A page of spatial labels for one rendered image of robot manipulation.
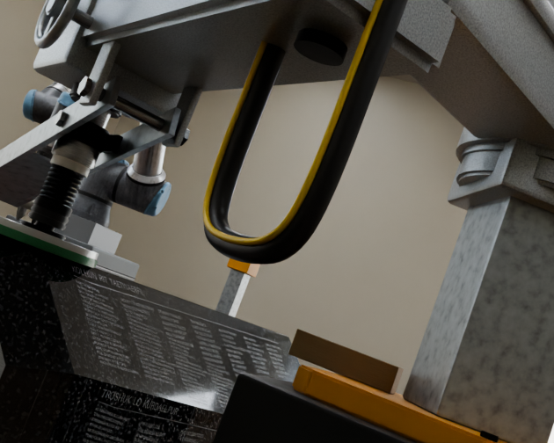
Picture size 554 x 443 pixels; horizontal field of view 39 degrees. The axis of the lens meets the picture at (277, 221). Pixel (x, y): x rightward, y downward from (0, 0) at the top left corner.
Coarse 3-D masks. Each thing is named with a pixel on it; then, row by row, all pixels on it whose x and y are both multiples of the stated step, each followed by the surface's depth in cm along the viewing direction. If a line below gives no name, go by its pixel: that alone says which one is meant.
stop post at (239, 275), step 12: (228, 264) 386; (240, 264) 384; (252, 264) 384; (240, 276) 384; (252, 276) 389; (228, 288) 385; (240, 288) 385; (228, 300) 383; (240, 300) 388; (228, 312) 382
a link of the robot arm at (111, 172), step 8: (120, 160) 303; (104, 168) 300; (112, 168) 301; (120, 168) 302; (88, 176) 301; (96, 176) 300; (104, 176) 300; (112, 176) 300; (120, 176) 300; (88, 184) 300; (96, 184) 300; (104, 184) 300; (112, 184) 299; (96, 192) 299; (104, 192) 301; (112, 192) 300; (112, 200) 304
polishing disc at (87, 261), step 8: (0, 224) 129; (24, 224) 136; (32, 224) 135; (0, 232) 128; (8, 232) 128; (16, 232) 128; (48, 232) 136; (24, 240) 128; (32, 240) 128; (40, 240) 129; (40, 248) 129; (48, 248) 129; (56, 248) 130; (64, 256) 131; (72, 256) 132; (80, 256) 133; (88, 264) 136; (96, 264) 140
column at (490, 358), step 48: (480, 240) 130; (528, 240) 125; (480, 288) 123; (528, 288) 124; (432, 336) 136; (480, 336) 122; (528, 336) 123; (432, 384) 127; (480, 384) 122; (528, 384) 123; (528, 432) 122
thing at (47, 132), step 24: (48, 120) 140; (72, 120) 129; (144, 120) 125; (168, 120) 126; (24, 144) 147; (120, 144) 139; (144, 144) 131; (0, 168) 155; (24, 168) 153; (48, 168) 150; (96, 168) 145; (0, 192) 171; (24, 192) 167
